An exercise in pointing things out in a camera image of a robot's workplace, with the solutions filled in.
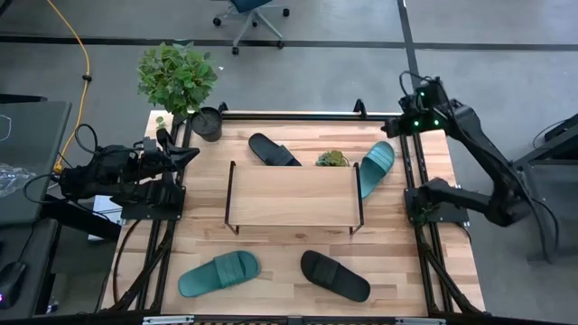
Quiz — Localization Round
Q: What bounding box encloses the blue office chair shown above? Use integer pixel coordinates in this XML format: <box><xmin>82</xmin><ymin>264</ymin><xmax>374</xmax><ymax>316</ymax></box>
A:
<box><xmin>211</xmin><ymin>0</ymin><xmax>291</xmax><ymax>56</ymax></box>

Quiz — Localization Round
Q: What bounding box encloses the green rubber slide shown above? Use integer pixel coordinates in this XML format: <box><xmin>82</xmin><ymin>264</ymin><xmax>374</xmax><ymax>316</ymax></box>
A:
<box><xmin>359</xmin><ymin>140</ymin><xmax>396</xmax><ymax>200</ymax></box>
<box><xmin>177</xmin><ymin>250</ymin><xmax>262</xmax><ymax>299</ymax></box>

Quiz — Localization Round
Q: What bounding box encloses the small green succulent plant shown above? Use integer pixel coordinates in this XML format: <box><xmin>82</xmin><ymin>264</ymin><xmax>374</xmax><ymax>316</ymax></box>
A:
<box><xmin>314</xmin><ymin>150</ymin><xmax>350</xmax><ymax>168</ymax></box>

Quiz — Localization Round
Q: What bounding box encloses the wooden shelf with black frame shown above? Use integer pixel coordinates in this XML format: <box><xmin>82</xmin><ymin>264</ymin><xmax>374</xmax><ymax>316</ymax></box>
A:
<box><xmin>224</xmin><ymin>160</ymin><xmax>365</xmax><ymax>236</ymax></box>

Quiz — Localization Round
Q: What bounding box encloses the black side table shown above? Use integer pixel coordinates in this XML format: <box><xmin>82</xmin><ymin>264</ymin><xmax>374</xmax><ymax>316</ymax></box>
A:
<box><xmin>0</xmin><ymin>218</ymin><xmax>60</xmax><ymax>322</ymax></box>

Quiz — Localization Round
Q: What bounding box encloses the yellow cable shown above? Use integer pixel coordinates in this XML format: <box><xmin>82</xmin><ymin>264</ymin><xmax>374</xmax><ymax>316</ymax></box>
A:
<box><xmin>44</xmin><ymin>0</ymin><xmax>91</xmax><ymax>175</ymax></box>

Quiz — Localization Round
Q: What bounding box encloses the white box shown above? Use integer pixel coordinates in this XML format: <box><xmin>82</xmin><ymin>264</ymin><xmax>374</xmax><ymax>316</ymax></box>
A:
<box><xmin>88</xmin><ymin>189</ymin><xmax>126</xmax><ymax>243</ymax></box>

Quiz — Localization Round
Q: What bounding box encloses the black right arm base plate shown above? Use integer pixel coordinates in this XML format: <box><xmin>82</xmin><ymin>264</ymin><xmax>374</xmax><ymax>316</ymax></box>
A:
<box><xmin>405</xmin><ymin>187</ymin><xmax>471</xmax><ymax>226</ymax></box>

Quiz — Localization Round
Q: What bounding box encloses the dark metal stand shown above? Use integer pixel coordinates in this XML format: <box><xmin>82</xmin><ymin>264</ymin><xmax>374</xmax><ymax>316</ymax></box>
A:
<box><xmin>512</xmin><ymin>112</ymin><xmax>578</xmax><ymax>265</ymax></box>

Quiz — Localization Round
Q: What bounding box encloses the black rubber slide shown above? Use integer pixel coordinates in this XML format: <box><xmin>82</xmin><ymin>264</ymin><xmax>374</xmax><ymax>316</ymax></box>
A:
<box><xmin>247</xmin><ymin>132</ymin><xmax>303</xmax><ymax>167</ymax></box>
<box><xmin>300</xmin><ymin>249</ymin><xmax>372</xmax><ymax>303</ymax></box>

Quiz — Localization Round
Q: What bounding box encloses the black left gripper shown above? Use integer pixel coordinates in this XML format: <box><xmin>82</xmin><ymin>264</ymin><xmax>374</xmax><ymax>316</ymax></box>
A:
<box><xmin>135</xmin><ymin>128</ymin><xmax>200</xmax><ymax>175</ymax></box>

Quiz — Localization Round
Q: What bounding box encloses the leafy plant in black pot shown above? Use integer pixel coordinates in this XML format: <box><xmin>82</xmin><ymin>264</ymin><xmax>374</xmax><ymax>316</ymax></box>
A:
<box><xmin>136</xmin><ymin>41</ymin><xmax>224</xmax><ymax>144</ymax></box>

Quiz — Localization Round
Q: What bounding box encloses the black aluminium table frame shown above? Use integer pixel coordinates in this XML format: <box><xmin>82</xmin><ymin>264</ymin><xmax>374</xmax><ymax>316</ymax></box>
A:
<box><xmin>97</xmin><ymin>98</ymin><xmax>487</xmax><ymax>317</ymax></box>

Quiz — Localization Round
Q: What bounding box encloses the black computer mouse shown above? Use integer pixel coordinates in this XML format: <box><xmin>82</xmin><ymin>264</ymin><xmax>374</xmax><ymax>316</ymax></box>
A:
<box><xmin>0</xmin><ymin>261</ymin><xmax>27</xmax><ymax>311</ymax></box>

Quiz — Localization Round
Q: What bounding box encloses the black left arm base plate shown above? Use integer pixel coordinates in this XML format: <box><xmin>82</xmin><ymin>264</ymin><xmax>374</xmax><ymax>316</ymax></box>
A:
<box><xmin>120</xmin><ymin>180</ymin><xmax>186</xmax><ymax>222</ymax></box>

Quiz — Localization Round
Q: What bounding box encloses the dark grey desk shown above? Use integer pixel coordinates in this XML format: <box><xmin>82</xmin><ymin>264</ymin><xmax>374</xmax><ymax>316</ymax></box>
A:
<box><xmin>0</xmin><ymin>94</ymin><xmax>73</xmax><ymax>227</ymax></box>

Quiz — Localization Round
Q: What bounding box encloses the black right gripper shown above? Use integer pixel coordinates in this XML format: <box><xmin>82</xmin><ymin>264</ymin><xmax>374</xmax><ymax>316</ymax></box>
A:
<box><xmin>381</xmin><ymin>77</ymin><xmax>451</xmax><ymax>139</ymax></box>

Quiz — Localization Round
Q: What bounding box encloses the clear plastic bag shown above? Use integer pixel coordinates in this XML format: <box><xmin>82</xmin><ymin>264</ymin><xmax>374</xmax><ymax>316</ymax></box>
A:
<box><xmin>0</xmin><ymin>162</ymin><xmax>37</xmax><ymax>199</ymax></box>

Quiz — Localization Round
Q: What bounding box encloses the silver metal bracket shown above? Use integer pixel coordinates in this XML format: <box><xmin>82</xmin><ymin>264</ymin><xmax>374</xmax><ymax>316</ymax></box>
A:
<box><xmin>395</xmin><ymin>317</ymin><xmax>447</xmax><ymax>325</ymax></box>
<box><xmin>142</xmin><ymin>315</ymin><xmax>195</xmax><ymax>325</ymax></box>

